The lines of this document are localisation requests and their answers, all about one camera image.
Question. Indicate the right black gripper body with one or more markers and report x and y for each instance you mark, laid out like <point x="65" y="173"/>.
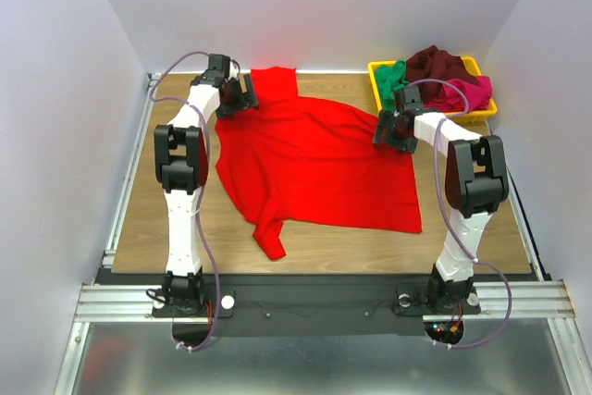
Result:
<point x="386" y="129"/>

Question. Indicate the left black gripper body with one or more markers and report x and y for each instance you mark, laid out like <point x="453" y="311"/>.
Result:
<point x="238" y="101"/>

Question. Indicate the red t shirt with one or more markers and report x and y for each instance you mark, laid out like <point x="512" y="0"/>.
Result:
<point x="312" y="160"/>

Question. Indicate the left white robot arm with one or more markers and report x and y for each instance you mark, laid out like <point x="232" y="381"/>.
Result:
<point x="181" y="161"/>

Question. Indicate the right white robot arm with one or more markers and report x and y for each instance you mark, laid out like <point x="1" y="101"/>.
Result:
<point x="475" y="184"/>

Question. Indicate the green t shirt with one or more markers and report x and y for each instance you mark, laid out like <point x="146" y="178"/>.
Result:
<point x="389" y="79"/>

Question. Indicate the maroon t shirt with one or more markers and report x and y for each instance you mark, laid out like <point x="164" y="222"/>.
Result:
<point x="435" y="63"/>

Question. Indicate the magenta t shirt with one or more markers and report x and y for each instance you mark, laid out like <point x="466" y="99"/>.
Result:
<point x="446" y="99"/>

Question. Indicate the yellow plastic bin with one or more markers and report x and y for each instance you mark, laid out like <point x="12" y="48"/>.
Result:
<point x="471" y="66"/>

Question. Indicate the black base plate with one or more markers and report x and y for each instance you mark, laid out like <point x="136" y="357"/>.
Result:
<point x="302" y="305"/>

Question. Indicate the aluminium frame rail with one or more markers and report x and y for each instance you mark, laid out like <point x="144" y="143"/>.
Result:
<point x="126" y="302"/>

